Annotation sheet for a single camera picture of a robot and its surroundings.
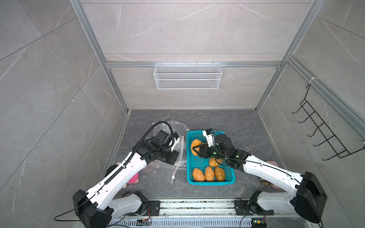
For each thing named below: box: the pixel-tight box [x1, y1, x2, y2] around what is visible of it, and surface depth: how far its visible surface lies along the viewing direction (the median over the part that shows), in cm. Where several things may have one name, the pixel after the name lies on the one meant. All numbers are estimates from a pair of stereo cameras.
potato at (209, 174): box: [204, 166, 215, 181], surface depth 82 cm
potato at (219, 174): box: [214, 166, 226, 181], surface depth 82 cm
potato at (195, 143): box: [191, 139, 202, 156], surface depth 77 cm
